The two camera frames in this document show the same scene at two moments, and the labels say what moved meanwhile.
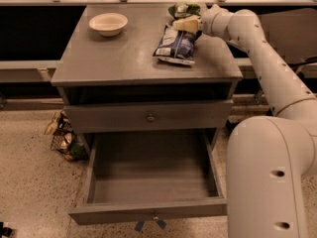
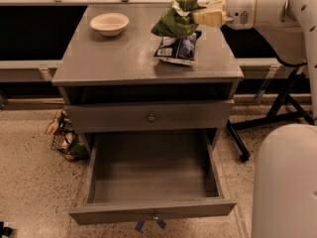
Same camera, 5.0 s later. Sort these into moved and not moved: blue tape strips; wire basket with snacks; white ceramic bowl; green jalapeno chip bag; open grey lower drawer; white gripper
Moved: white gripper; green jalapeno chip bag
Not moved: blue tape strips; open grey lower drawer; white ceramic bowl; wire basket with snacks
